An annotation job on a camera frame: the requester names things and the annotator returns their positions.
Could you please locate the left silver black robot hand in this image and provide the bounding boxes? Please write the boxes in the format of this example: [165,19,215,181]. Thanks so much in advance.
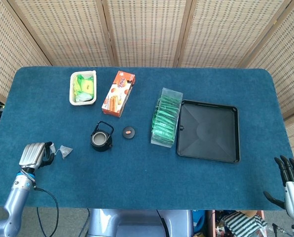
[18,141,56,170]

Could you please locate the pyramid tea bag with tag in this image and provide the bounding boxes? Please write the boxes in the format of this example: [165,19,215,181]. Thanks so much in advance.
[54,145,74,158]

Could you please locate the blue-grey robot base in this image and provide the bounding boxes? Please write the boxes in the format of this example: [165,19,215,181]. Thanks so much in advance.
[87,208,194,237]

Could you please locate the striped black-white packaged item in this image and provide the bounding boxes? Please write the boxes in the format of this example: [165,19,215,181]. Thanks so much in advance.
[222,211,268,237]

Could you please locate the yellow-green plastic packet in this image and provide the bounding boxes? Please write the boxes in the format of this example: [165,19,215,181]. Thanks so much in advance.
[80,77,95,96]

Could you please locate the black teapot lid orange knob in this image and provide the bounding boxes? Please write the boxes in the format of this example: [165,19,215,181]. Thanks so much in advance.
[122,126,137,139]

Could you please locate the clear box green packets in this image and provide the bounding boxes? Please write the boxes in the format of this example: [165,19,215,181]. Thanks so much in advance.
[150,87,184,148]

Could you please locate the cream plastic container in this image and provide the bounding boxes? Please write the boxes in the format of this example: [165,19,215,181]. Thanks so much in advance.
[69,70,98,106]

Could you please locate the pale green white packet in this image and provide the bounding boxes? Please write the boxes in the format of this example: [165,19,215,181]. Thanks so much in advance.
[74,92,92,102]

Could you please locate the blue plastic bin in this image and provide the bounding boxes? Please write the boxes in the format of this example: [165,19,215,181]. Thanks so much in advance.
[192,209,207,234]

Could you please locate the orange biscuit box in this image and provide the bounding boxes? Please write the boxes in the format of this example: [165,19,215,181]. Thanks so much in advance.
[101,71,136,118]

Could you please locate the blue felt table cover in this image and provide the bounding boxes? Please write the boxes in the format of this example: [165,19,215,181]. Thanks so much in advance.
[0,66,294,211]

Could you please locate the black square plastic tray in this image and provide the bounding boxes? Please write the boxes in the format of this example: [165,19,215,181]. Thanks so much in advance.
[176,99,241,164]

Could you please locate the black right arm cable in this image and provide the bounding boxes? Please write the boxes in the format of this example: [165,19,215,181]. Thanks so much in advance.
[272,223,294,235]

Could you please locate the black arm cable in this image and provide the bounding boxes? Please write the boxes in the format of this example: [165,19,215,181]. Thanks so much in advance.
[272,223,294,235]
[35,187,60,237]

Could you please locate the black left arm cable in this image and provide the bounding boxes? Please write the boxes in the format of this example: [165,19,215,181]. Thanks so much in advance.
[35,187,60,237]

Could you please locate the black teapot with handle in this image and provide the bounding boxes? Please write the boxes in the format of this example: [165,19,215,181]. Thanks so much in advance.
[90,120,114,152]

